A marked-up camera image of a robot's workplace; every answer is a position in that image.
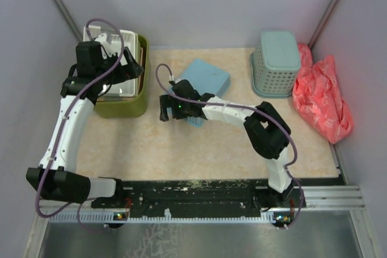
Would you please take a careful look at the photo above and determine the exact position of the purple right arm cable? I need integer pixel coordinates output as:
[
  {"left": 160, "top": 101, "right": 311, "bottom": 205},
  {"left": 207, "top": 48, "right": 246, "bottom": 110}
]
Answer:
[{"left": 155, "top": 63, "right": 303, "bottom": 230}]

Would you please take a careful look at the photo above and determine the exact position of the pale green perforated basket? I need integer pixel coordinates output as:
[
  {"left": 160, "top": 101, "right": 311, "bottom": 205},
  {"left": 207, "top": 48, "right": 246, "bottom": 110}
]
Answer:
[{"left": 250, "top": 30, "right": 301, "bottom": 98}]

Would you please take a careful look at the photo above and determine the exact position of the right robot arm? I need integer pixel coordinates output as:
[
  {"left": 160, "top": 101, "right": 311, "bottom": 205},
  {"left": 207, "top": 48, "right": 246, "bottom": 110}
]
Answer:
[{"left": 159, "top": 79, "right": 298, "bottom": 207}]

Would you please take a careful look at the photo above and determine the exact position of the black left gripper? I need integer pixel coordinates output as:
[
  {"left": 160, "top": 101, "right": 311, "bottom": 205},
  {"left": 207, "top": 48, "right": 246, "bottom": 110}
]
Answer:
[{"left": 96, "top": 47, "right": 143, "bottom": 85}]

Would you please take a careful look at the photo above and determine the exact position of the aluminium frame rail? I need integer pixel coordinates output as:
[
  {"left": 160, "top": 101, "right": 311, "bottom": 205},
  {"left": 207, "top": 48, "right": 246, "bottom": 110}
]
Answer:
[{"left": 304, "top": 185, "right": 365, "bottom": 211}]

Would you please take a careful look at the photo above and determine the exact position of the olive green tub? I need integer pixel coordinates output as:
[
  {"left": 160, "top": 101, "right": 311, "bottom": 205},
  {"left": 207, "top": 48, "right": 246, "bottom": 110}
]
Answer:
[{"left": 94, "top": 34, "right": 151, "bottom": 118}]

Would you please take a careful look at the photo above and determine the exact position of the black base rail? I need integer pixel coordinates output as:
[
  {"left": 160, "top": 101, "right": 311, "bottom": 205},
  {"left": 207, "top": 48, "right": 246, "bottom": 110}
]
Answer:
[{"left": 91, "top": 179, "right": 306, "bottom": 219}]

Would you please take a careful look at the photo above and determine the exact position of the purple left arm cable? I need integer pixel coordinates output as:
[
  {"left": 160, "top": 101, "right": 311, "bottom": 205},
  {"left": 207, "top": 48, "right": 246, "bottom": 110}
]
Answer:
[{"left": 35, "top": 18, "right": 125, "bottom": 234}]

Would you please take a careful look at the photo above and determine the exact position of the white plastic bin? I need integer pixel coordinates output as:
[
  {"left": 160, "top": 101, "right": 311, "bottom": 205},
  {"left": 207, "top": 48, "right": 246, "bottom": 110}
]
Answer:
[{"left": 83, "top": 25, "right": 140, "bottom": 101}]

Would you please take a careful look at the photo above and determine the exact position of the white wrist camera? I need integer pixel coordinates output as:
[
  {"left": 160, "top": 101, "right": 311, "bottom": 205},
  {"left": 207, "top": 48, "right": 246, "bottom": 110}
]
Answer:
[
  {"left": 94, "top": 33, "right": 122, "bottom": 59},
  {"left": 169, "top": 75, "right": 182, "bottom": 86}
]

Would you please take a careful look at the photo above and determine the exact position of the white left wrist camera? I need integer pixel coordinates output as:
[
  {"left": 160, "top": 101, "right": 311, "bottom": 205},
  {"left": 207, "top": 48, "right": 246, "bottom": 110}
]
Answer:
[{"left": 94, "top": 33, "right": 122, "bottom": 59}]

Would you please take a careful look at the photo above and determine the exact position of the white slotted cable duct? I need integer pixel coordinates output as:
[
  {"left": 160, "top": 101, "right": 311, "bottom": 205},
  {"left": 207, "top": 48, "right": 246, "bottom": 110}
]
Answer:
[{"left": 48, "top": 208, "right": 296, "bottom": 223}]

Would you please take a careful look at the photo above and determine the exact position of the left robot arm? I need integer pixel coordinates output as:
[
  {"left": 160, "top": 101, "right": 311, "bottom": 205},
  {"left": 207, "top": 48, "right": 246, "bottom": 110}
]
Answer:
[{"left": 26, "top": 40, "right": 143, "bottom": 208}]

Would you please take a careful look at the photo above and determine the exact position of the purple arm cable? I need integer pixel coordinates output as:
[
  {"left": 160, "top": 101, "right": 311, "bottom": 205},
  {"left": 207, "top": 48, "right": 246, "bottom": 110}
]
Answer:
[
  {"left": 35, "top": 18, "right": 125, "bottom": 234},
  {"left": 155, "top": 63, "right": 303, "bottom": 230}
]

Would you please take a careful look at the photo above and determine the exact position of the red plastic bag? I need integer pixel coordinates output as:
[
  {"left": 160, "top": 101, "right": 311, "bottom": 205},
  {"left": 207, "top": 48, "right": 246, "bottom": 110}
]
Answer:
[{"left": 292, "top": 44, "right": 354, "bottom": 144}]

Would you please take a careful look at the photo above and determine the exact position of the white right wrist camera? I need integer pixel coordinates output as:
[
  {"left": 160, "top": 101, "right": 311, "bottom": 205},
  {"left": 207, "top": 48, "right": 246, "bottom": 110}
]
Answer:
[{"left": 169, "top": 75, "right": 182, "bottom": 86}]

